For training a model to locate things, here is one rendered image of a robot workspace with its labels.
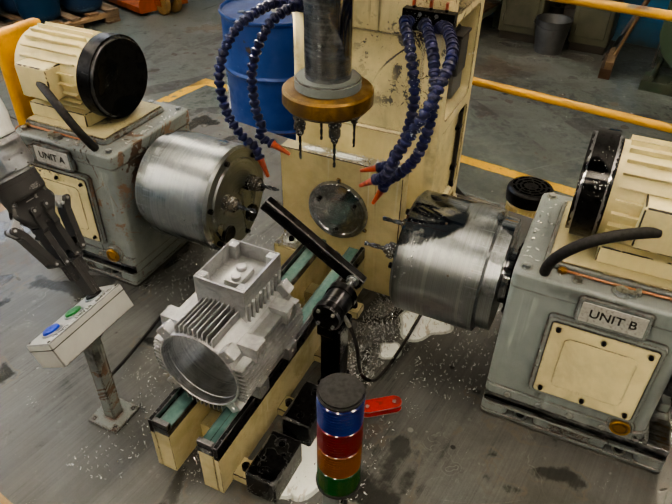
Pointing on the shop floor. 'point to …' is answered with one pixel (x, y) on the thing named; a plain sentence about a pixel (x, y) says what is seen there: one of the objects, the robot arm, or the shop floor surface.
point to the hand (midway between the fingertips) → (81, 276)
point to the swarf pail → (551, 33)
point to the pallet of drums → (48, 10)
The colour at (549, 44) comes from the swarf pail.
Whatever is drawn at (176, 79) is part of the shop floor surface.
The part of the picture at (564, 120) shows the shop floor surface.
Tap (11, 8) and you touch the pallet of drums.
